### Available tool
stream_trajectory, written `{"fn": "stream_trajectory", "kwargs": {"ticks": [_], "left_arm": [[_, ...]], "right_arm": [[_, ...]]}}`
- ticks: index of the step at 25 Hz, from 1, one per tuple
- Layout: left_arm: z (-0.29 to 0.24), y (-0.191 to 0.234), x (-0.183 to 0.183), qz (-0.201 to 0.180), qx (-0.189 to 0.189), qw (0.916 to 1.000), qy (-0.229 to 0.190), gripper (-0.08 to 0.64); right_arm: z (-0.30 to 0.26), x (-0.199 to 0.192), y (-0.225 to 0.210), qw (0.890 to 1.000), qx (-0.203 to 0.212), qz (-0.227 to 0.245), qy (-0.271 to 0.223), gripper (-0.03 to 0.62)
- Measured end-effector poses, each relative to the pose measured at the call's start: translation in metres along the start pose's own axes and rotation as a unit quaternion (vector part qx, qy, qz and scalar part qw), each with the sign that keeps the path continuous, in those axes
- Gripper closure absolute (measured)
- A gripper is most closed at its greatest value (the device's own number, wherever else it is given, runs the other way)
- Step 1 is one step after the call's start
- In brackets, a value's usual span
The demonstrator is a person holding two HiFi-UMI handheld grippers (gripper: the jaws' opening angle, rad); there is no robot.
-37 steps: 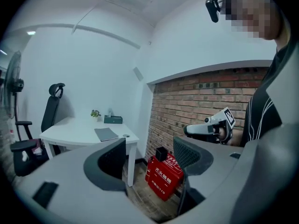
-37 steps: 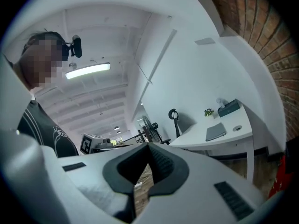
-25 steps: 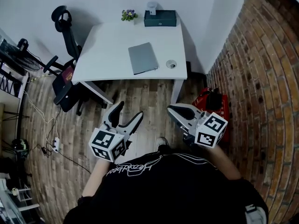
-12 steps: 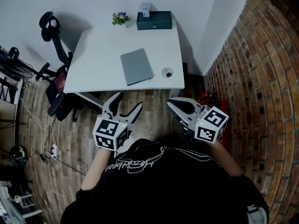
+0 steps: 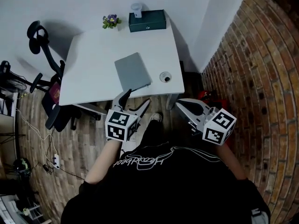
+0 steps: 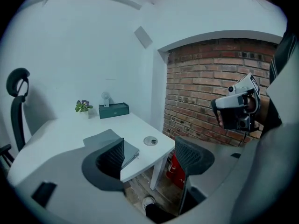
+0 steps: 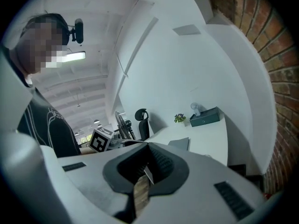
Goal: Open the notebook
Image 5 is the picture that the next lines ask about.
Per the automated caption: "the dark red booklet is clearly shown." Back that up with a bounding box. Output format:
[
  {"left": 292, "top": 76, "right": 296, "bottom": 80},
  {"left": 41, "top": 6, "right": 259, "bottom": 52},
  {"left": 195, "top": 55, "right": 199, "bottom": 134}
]
[{"left": 48, "top": 81, "right": 62, "bottom": 104}]

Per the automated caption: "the grey notebook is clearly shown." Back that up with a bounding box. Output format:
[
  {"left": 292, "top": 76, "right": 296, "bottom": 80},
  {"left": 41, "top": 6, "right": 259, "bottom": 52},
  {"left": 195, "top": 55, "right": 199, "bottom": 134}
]
[{"left": 114, "top": 52, "right": 153, "bottom": 93}]

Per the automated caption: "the person's right forearm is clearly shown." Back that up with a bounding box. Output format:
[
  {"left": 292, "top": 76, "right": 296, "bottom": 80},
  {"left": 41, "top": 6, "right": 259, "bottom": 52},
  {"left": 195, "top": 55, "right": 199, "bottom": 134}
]
[{"left": 215, "top": 143, "right": 249, "bottom": 181}]

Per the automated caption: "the person's left forearm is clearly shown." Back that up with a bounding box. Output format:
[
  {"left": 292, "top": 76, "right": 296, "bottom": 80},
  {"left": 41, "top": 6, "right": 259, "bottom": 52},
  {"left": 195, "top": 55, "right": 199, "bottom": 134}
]
[{"left": 85, "top": 139, "right": 122, "bottom": 185}]

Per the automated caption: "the purple potted flower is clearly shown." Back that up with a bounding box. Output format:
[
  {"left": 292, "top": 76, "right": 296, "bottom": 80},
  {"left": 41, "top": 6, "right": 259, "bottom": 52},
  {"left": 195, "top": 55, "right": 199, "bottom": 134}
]
[{"left": 102, "top": 14, "right": 122, "bottom": 30}]

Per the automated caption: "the white power strip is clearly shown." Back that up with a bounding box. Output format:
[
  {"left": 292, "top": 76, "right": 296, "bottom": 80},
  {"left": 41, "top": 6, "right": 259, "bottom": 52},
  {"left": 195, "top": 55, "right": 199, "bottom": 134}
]
[{"left": 52, "top": 153, "right": 61, "bottom": 169}]

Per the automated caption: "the grey bag strap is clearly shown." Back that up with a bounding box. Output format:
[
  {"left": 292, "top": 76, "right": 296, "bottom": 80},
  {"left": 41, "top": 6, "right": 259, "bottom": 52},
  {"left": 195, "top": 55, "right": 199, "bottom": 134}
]
[{"left": 250, "top": 207, "right": 270, "bottom": 224}]

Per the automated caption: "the white cup-shaped device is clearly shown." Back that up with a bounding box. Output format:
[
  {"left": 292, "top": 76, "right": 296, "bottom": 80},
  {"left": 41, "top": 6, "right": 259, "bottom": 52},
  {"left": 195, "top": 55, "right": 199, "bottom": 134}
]
[{"left": 130, "top": 3, "right": 144, "bottom": 19}]

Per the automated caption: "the black office chair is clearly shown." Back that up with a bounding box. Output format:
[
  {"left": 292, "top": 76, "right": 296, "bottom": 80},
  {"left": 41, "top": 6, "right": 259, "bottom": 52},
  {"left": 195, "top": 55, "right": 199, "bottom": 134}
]
[{"left": 26, "top": 20, "right": 83, "bottom": 133}]

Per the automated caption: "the white table leg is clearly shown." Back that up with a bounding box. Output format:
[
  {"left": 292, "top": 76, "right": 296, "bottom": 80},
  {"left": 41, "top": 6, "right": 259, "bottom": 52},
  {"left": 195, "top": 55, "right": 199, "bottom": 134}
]
[
  {"left": 166, "top": 93, "right": 179, "bottom": 110},
  {"left": 76, "top": 102, "right": 108, "bottom": 121}
]

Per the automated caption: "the person's black printed shirt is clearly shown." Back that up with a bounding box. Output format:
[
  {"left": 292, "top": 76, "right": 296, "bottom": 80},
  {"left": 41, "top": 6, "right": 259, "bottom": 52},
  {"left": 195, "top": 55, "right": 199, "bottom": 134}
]
[{"left": 60, "top": 141, "right": 271, "bottom": 224}]

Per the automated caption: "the black cable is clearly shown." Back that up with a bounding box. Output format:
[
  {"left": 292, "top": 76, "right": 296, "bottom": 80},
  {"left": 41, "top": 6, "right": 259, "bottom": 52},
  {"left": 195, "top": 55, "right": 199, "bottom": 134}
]
[{"left": 41, "top": 163, "right": 87, "bottom": 180}]

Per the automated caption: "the red object on floor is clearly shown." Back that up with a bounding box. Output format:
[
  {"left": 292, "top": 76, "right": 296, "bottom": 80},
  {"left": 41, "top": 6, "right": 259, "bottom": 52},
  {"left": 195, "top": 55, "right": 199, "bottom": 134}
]
[{"left": 197, "top": 90, "right": 228, "bottom": 105}]

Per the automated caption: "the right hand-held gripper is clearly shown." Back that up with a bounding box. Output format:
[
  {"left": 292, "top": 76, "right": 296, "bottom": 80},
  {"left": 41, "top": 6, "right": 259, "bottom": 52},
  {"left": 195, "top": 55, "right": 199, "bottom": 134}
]
[{"left": 175, "top": 98, "right": 237, "bottom": 147}]

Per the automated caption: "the black and green helmet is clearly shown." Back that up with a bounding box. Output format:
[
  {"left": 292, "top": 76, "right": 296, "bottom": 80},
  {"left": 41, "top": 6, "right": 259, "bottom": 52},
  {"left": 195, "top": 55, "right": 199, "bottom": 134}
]
[{"left": 12, "top": 157, "right": 32, "bottom": 175}]

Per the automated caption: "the person's light shoe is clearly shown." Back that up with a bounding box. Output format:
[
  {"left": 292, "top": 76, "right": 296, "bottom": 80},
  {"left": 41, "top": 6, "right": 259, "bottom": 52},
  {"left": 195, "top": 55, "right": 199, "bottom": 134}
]
[{"left": 149, "top": 112, "right": 164, "bottom": 123}]

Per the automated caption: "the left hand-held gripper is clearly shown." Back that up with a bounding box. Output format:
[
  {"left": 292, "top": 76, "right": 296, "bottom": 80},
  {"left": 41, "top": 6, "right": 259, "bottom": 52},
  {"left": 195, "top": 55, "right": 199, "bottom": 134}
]
[{"left": 105, "top": 89, "right": 151, "bottom": 143}]

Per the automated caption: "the white cable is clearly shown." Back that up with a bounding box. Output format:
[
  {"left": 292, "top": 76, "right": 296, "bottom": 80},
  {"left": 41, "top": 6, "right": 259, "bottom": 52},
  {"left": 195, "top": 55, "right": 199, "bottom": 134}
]
[{"left": 15, "top": 108, "right": 57, "bottom": 160}]

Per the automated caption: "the person's black trouser leg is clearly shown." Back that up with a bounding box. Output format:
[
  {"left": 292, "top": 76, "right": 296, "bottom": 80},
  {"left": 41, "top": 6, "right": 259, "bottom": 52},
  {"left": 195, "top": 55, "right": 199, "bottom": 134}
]
[{"left": 139, "top": 119, "right": 169, "bottom": 150}]

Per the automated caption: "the dark green box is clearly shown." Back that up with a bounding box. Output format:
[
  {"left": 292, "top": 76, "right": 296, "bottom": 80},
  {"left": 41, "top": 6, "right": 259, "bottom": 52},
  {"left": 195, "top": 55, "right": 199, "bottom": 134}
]
[{"left": 128, "top": 9, "right": 167, "bottom": 33}]

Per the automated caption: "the white side cabinet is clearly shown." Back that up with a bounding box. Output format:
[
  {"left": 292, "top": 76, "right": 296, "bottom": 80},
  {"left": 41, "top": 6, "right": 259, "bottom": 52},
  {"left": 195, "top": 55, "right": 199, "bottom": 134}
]
[{"left": 0, "top": 90, "right": 20, "bottom": 165}]

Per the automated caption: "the white wire rack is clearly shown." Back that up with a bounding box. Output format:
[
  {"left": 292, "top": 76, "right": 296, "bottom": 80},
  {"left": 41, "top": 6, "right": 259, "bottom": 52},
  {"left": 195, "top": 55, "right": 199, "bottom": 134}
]
[{"left": 0, "top": 193, "right": 52, "bottom": 224}]

